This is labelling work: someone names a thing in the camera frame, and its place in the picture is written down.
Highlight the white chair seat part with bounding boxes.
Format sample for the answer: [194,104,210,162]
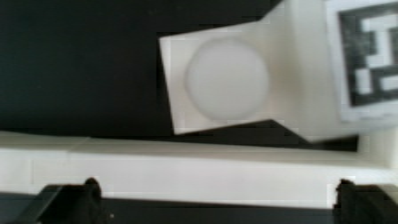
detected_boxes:
[159,0,398,142]

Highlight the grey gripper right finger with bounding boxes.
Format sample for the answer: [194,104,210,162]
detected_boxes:
[333,179,398,224]

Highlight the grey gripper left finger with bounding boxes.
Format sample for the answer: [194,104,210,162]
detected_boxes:
[11,178,107,224]

